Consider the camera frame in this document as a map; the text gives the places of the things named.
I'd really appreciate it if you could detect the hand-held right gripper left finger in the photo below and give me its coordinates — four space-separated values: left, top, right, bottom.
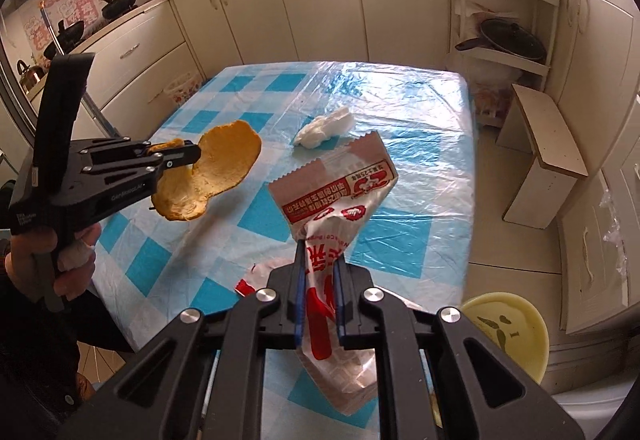
57 240 307 440

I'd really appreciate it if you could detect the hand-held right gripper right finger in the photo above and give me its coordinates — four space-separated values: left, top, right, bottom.
332 256 586 440

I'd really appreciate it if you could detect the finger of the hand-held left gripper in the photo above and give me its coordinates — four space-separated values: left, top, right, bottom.
82 144 202 186
75 137 153 160

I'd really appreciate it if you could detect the large round orange peel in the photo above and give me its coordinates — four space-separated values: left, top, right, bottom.
151 120 262 222

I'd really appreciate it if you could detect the red white snack wrapper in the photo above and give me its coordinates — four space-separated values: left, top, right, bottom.
235 130 400 416

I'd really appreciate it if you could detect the person's left forearm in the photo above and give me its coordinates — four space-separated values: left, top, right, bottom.
0 240 136 440

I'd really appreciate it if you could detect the person's left hand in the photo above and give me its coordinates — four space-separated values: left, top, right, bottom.
10 225 103 302

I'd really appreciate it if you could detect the white red floral bin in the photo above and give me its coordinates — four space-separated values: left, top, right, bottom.
162 70 203 108

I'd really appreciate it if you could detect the metal kettle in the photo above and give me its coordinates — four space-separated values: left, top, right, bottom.
16 59 45 94

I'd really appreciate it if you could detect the black wok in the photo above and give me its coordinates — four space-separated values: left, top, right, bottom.
44 19 86 60
100 0 138 20

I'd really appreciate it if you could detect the blue checked plastic tablecloth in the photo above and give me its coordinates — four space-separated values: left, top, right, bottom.
75 60 476 440

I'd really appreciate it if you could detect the crumpled white tissue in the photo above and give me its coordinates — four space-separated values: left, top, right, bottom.
292 107 355 148

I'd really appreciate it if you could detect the yellow plastic basin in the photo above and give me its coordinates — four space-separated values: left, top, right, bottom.
460 293 550 383

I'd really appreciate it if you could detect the white wooden stool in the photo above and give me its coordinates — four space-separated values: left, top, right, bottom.
495 84 590 226

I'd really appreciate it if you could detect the black pan with lid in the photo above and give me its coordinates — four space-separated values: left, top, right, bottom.
455 18 547 64

